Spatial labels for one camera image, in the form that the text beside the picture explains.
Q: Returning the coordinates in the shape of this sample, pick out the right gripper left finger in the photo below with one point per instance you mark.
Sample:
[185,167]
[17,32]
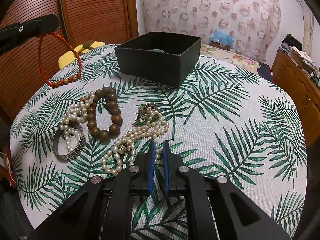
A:
[101,208]

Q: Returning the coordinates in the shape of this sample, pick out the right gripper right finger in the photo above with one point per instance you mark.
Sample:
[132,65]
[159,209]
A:
[216,208]

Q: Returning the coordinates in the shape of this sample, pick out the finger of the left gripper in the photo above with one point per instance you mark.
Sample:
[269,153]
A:
[16,34]

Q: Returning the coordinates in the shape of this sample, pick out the gold green charm jewelry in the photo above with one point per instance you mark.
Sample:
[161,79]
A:
[146,112]

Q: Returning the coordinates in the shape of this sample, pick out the black jewelry box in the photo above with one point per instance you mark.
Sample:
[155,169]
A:
[165,58]

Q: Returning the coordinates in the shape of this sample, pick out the silver cuff bangle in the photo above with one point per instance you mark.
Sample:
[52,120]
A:
[74,139]

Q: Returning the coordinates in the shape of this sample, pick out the wooden louvered wardrobe door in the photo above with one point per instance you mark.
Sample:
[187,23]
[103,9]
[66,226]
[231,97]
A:
[109,21]

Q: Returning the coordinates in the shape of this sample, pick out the palm leaf tablecloth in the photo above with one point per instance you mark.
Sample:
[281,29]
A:
[222,121]

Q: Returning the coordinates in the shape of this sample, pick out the wooden sideboard cabinet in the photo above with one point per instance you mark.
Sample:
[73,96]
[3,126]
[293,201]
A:
[302,91]

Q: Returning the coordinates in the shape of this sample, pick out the floral bed quilt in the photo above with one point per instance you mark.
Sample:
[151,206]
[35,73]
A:
[230,57]

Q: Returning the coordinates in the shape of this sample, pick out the stack of folded clothes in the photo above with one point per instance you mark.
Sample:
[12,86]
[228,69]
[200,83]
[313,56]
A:
[293,48]

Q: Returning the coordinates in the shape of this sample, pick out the patterned sheer curtain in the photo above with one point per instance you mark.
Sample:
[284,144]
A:
[251,23]

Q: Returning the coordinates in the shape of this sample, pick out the cream side curtain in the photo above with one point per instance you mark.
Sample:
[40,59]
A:
[308,19]

